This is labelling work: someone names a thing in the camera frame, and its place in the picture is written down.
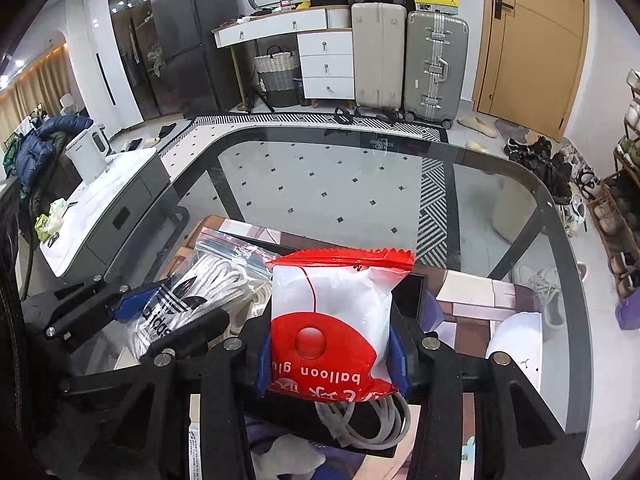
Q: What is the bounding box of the white desk with drawers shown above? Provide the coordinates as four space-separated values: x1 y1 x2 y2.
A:
212 5 357 113

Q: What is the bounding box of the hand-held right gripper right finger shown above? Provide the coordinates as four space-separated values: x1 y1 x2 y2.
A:
389 305 593 480

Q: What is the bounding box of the wooden shoe rack with shoes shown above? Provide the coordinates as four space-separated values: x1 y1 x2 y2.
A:
587 67 640 301

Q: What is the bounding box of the red white plastic packet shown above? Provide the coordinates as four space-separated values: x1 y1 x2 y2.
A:
265 247 417 403

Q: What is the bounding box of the grey door mat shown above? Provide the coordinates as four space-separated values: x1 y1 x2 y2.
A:
492 117 531 146

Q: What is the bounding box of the beige suitcase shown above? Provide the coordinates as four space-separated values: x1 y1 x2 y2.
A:
351 1 408 113

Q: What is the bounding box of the white cable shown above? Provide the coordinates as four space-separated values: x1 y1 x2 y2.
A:
315 392 412 448

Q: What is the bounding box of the dark grey refrigerator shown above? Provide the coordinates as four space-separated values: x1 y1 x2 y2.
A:
148 0 251 116

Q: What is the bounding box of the pile of dark shoes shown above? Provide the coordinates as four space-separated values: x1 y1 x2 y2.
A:
502 135 573 206

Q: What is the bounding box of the blue down jacket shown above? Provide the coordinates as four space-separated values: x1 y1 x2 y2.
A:
12 114 95 196

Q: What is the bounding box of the purple bag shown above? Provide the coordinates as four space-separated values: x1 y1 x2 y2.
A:
614 287 640 331

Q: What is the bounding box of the silver suitcase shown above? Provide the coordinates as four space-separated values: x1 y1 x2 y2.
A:
402 10 471 130

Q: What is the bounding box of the white side table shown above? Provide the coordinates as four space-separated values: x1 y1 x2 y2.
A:
37 147 173 278

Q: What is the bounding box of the white plush toy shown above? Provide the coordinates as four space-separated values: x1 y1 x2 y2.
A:
250 434 326 480

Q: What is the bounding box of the wooden door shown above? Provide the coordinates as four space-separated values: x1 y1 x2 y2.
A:
472 0 591 141

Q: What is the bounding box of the single white sneaker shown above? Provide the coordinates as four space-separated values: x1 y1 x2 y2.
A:
512 264 566 328

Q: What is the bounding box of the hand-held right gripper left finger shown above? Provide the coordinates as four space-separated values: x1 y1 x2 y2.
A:
37 317 275 480

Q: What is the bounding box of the yellow black shoe box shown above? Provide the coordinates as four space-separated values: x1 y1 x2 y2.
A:
411 0 460 16

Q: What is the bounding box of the wicker basket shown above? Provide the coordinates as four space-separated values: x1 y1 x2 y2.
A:
252 45 301 107

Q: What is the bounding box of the beige curtain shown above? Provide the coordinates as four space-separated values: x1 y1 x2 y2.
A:
0 45 76 146

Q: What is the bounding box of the green white crumpled bag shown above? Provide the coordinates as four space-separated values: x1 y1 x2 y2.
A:
34 199 68 246

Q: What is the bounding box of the pair of white sneakers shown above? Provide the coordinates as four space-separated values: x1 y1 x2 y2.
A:
565 195 591 236

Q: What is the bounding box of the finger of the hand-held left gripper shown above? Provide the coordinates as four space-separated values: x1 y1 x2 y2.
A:
22 280 163 341
142 308 230 358

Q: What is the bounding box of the dark glass cabinet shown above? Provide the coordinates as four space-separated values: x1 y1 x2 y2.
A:
107 0 166 121

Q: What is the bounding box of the black white patterned rug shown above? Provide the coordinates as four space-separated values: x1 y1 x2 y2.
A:
155 115 451 266

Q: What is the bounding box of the clear zip bag of cord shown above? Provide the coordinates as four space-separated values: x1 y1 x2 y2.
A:
120 227 281 361

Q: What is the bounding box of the white electric kettle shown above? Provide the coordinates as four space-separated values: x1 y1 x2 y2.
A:
65 121 112 184

